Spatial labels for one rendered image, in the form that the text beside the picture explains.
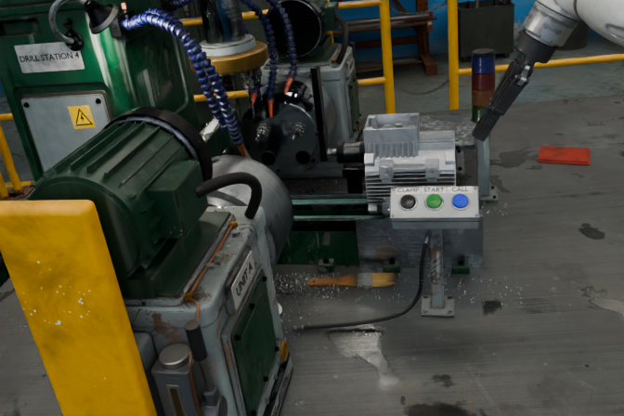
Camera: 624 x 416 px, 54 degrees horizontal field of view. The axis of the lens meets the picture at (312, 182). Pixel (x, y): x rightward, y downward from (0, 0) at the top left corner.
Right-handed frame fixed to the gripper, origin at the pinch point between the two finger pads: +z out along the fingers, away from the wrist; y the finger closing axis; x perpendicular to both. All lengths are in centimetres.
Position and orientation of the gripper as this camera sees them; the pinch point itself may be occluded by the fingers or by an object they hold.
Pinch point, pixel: (486, 123)
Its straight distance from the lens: 135.2
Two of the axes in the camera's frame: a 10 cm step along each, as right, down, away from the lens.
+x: 9.0, 4.3, 0.2
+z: -3.9, 7.9, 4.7
